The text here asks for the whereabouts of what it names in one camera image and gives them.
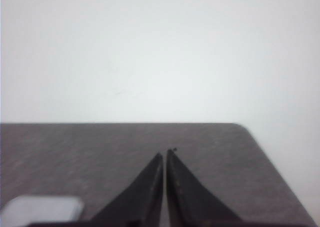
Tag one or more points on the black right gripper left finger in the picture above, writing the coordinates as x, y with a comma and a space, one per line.
139, 205

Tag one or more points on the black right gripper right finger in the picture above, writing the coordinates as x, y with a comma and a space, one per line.
190, 204

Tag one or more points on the silver digital kitchen scale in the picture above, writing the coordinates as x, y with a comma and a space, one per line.
28, 209

